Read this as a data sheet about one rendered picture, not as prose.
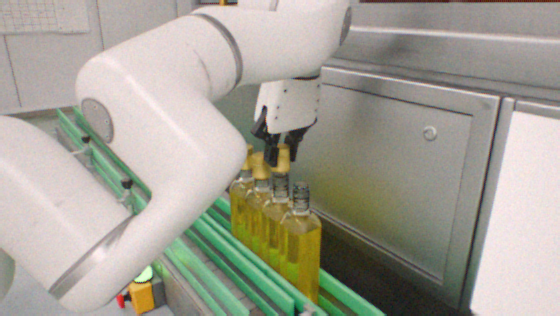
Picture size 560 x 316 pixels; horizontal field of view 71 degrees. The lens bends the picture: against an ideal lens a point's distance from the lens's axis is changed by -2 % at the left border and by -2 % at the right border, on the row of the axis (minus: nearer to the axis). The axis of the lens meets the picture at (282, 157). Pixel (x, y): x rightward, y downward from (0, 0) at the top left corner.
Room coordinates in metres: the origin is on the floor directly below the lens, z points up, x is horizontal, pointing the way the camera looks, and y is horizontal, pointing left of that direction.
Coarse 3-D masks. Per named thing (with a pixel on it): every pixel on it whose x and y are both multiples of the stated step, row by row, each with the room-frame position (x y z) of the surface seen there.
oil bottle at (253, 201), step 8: (248, 192) 0.70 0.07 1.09; (256, 192) 0.68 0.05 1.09; (264, 192) 0.68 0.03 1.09; (248, 200) 0.69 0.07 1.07; (256, 200) 0.67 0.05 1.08; (264, 200) 0.67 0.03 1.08; (248, 208) 0.69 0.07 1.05; (256, 208) 0.67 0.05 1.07; (248, 216) 0.69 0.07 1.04; (256, 216) 0.67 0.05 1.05; (248, 224) 0.69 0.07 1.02; (256, 224) 0.67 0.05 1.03; (248, 232) 0.69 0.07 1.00; (256, 232) 0.67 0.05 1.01; (248, 240) 0.69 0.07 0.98; (256, 240) 0.67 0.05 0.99; (248, 248) 0.69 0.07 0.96; (256, 248) 0.67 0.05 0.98
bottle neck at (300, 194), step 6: (294, 186) 0.60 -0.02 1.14; (300, 186) 0.62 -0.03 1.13; (306, 186) 0.61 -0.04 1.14; (294, 192) 0.60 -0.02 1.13; (300, 192) 0.59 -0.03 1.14; (306, 192) 0.60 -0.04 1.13; (294, 198) 0.60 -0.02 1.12; (300, 198) 0.59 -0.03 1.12; (306, 198) 0.60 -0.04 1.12; (294, 204) 0.60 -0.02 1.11; (300, 204) 0.59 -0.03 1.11; (306, 204) 0.60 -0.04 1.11; (294, 210) 0.60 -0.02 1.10; (300, 210) 0.59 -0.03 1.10; (306, 210) 0.60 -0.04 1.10
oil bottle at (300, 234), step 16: (288, 224) 0.59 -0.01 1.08; (304, 224) 0.58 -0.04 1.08; (320, 224) 0.60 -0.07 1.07; (288, 240) 0.59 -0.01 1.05; (304, 240) 0.58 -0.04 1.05; (320, 240) 0.60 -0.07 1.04; (288, 256) 0.59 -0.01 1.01; (304, 256) 0.58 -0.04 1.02; (288, 272) 0.59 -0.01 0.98; (304, 272) 0.58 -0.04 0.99; (304, 288) 0.58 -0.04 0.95
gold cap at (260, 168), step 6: (252, 156) 0.69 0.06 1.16; (258, 156) 0.69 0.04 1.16; (252, 162) 0.70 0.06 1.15; (258, 162) 0.68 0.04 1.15; (264, 162) 0.68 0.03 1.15; (252, 168) 0.69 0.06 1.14; (258, 168) 0.68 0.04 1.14; (264, 168) 0.68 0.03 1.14; (252, 174) 0.69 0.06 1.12; (258, 174) 0.68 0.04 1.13; (264, 174) 0.68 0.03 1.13
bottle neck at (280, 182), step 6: (276, 174) 0.66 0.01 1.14; (282, 174) 0.66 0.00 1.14; (288, 174) 0.66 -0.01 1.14; (276, 180) 0.64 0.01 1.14; (282, 180) 0.64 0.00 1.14; (288, 180) 0.65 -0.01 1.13; (276, 186) 0.64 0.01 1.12; (282, 186) 0.64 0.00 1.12; (288, 186) 0.66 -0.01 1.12; (276, 192) 0.64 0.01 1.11; (282, 192) 0.64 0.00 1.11; (276, 198) 0.64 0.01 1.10; (282, 198) 0.64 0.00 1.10; (288, 198) 0.65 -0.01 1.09
